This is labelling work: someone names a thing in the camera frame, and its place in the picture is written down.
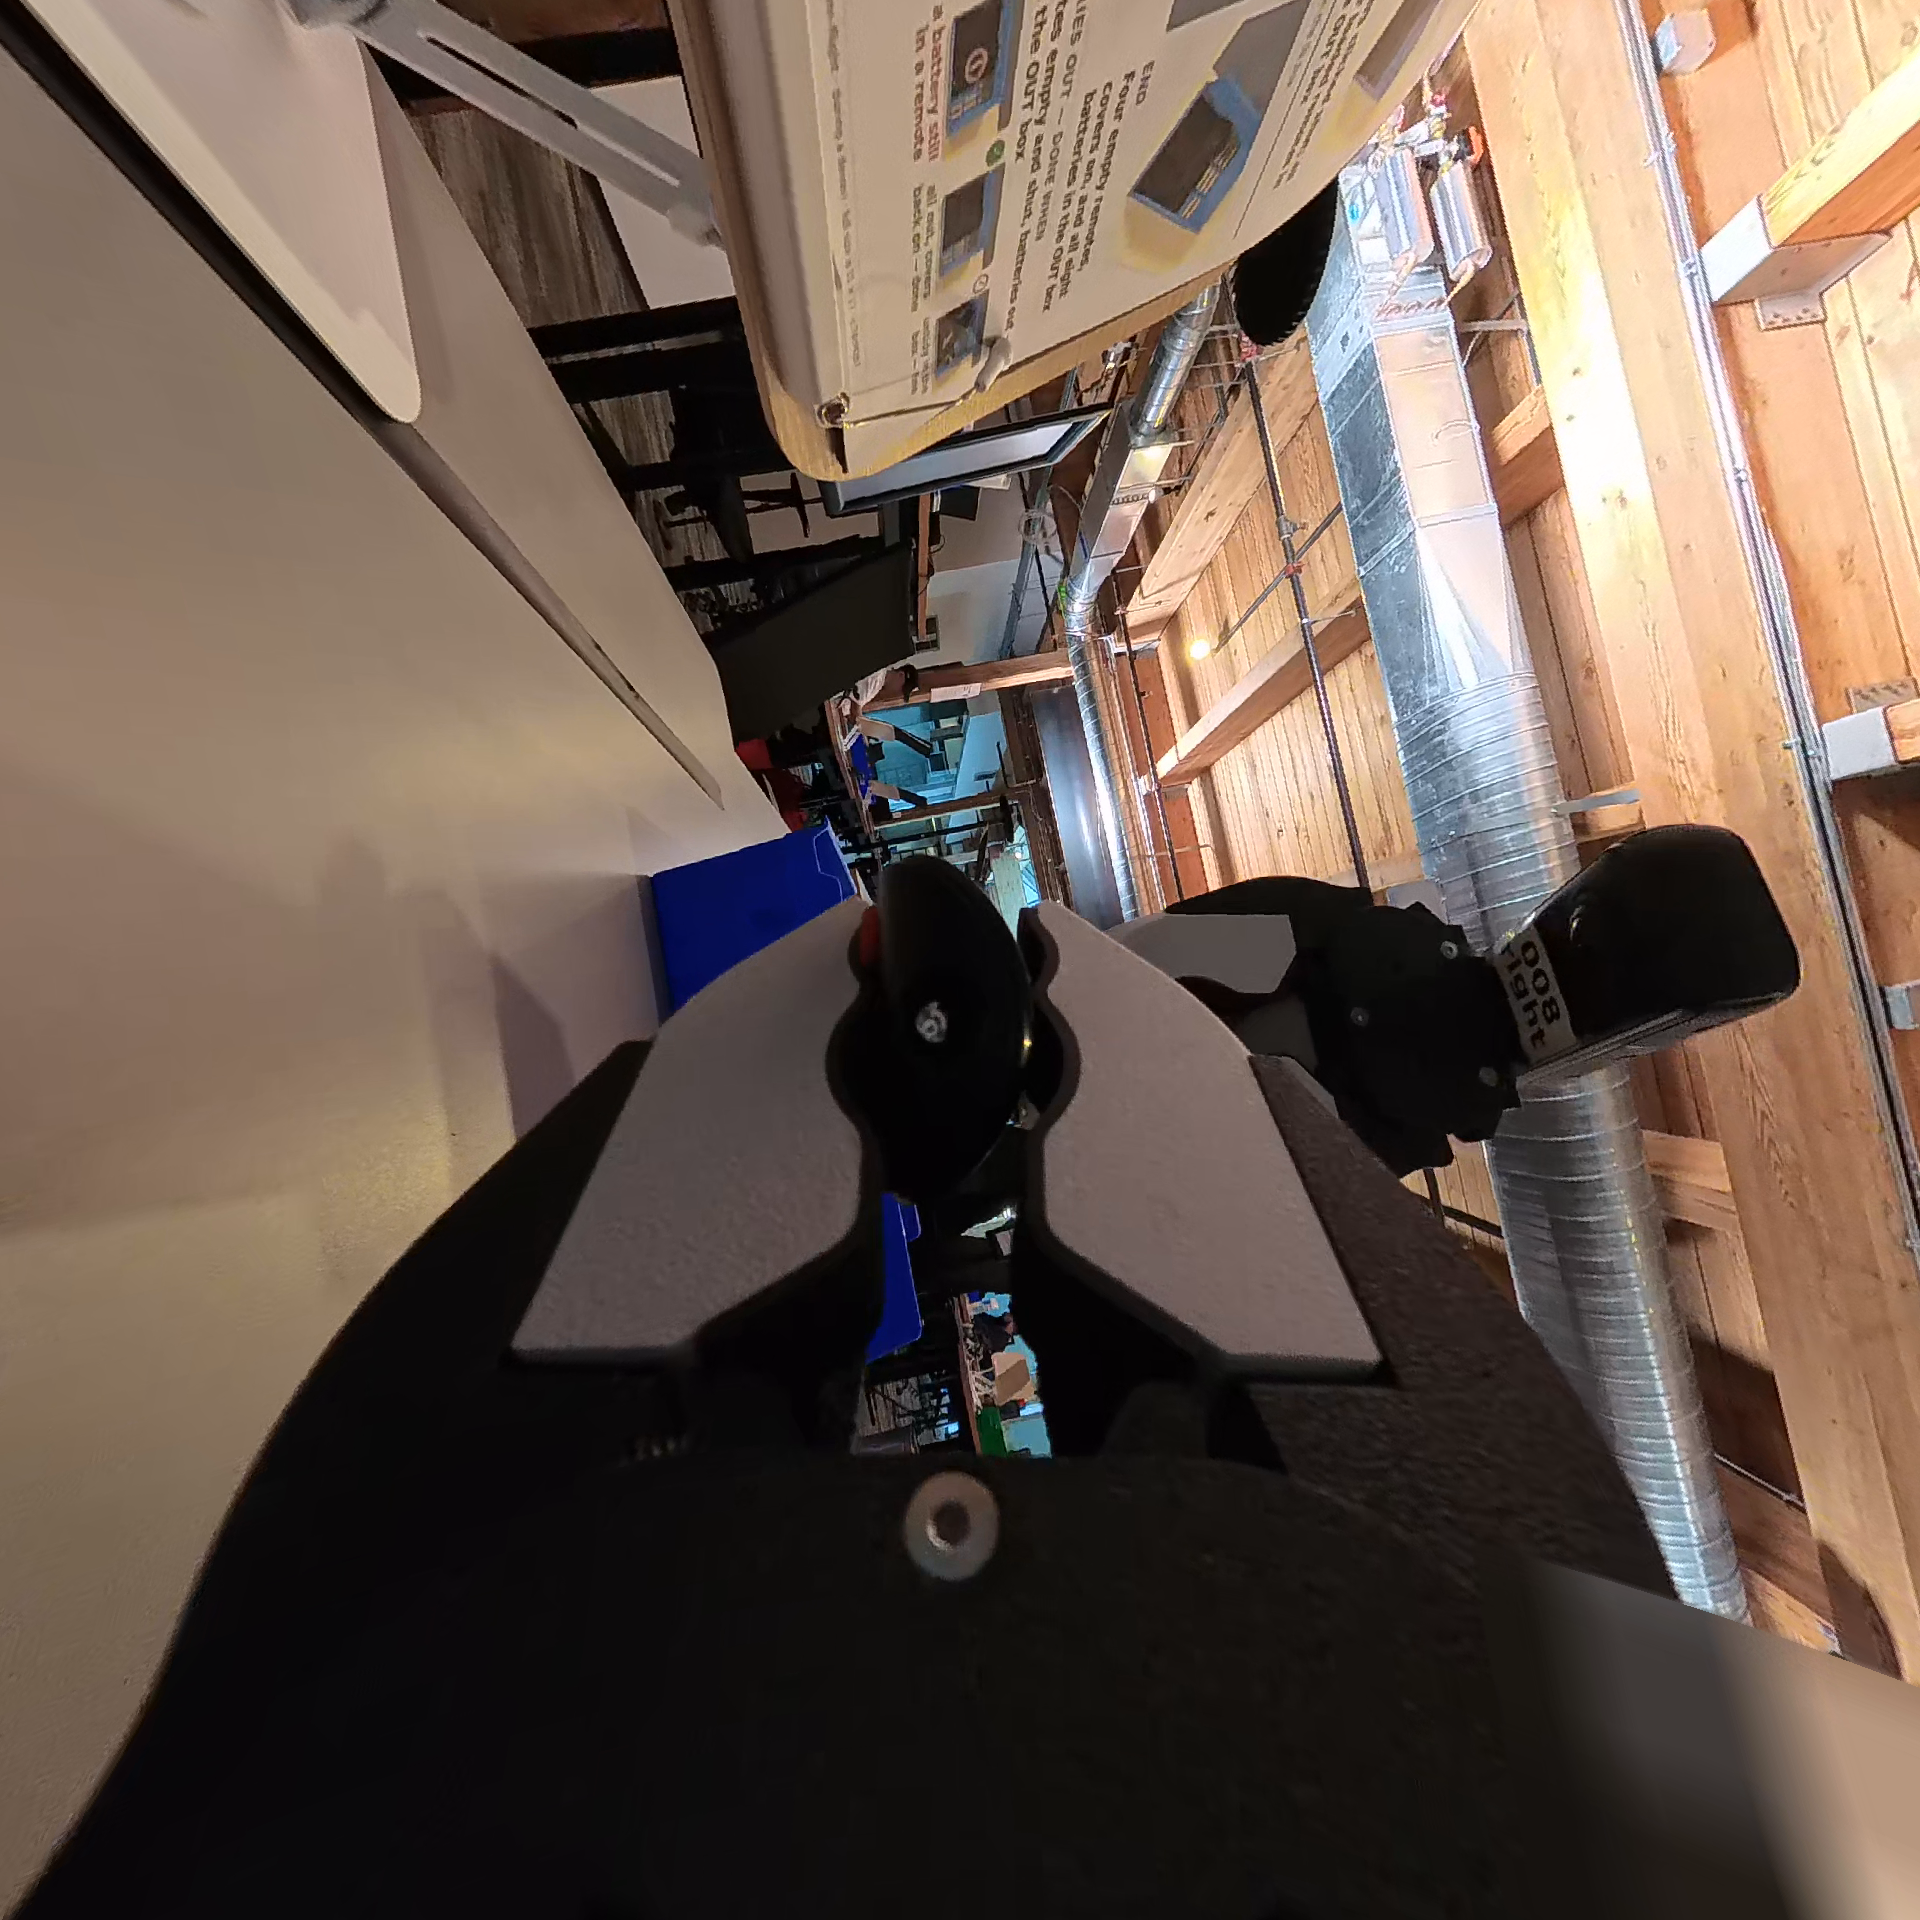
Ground black display on stand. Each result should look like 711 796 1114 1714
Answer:
815 402 1118 518

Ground white stand base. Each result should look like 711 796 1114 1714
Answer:
15 0 730 424

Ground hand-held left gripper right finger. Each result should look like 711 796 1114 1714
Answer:
1022 900 1391 1384

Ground printed instruction poster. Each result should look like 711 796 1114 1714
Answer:
667 0 1478 453

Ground black remote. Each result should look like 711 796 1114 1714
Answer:
830 862 1077 1210

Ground blue plastic bin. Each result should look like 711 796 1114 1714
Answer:
650 822 927 1368

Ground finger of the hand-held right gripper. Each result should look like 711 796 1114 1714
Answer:
1110 909 1311 1013

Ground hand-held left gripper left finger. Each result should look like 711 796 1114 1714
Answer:
517 907 897 1379

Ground black floor lamp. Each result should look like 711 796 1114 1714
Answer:
1227 181 1346 349

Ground instruction sheet on stand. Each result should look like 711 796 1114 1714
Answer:
737 181 1413 488

